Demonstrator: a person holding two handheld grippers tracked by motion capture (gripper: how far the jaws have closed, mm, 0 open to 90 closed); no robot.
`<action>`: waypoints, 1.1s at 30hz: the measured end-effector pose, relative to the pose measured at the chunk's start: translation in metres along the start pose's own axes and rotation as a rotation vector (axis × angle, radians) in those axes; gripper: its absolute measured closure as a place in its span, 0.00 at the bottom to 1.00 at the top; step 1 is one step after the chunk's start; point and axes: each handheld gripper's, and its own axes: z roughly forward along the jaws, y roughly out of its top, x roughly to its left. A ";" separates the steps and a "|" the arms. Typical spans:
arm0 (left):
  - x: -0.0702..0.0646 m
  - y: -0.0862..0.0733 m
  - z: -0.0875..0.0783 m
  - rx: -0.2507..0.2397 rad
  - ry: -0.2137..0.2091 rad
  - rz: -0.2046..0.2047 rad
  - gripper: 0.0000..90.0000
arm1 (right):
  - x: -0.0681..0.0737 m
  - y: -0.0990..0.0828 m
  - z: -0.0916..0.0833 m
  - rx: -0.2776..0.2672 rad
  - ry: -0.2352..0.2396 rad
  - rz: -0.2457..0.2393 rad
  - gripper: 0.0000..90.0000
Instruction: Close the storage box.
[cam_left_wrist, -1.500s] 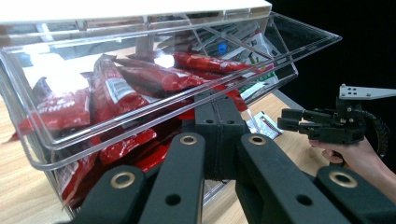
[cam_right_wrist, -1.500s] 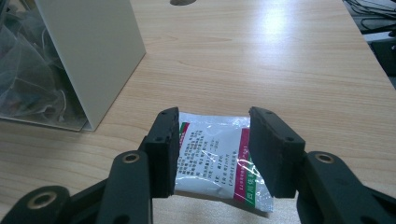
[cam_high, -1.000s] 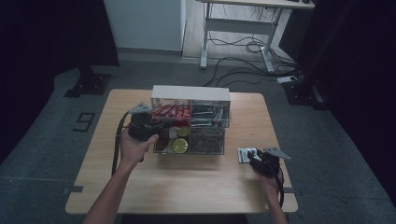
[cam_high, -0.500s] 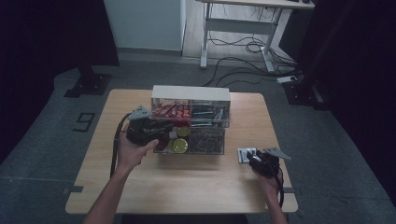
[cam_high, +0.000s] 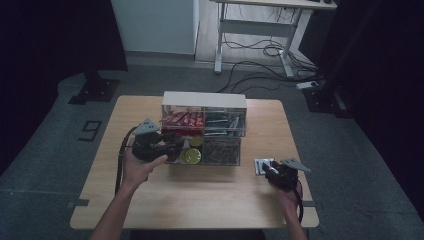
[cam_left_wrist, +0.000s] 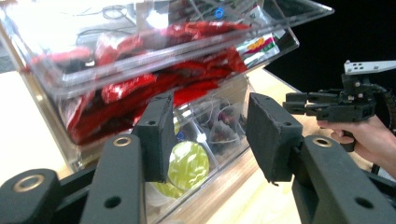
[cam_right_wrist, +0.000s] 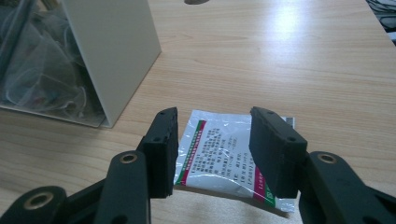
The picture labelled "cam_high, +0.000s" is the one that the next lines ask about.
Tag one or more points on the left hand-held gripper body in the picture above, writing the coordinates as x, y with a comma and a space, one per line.
146, 146

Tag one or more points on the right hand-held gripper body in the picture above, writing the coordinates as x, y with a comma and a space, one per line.
286, 178

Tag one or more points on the silver foil packet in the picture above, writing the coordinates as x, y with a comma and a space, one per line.
259, 166

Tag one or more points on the clear tiered organizer box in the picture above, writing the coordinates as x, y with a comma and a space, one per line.
203, 100

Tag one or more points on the person's right hand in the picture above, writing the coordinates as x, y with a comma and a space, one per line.
290, 201

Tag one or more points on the person's left hand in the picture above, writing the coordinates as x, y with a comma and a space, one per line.
136, 171

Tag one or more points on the yellow-green round capsule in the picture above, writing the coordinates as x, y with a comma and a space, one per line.
196, 141
192, 156

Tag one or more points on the row of red packets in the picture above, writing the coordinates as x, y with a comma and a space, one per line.
183, 119

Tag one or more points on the pile of thin dark sticks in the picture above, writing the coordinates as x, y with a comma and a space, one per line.
221, 151

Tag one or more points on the pile of dark sachets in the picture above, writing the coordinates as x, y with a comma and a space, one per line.
220, 123

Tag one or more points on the black stand base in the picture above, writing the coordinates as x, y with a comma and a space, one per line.
95, 90

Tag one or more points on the dark stand foot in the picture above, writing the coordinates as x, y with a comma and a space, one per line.
325, 100

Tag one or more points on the white power strip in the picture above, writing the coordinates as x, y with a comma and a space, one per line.
307, 85

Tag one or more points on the white cabinet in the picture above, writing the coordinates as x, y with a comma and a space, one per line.
156, 26

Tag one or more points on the black curtain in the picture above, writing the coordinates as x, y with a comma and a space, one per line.
50, 50
383, 66

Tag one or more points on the white desk frame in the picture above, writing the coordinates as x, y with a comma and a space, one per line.
256, 26

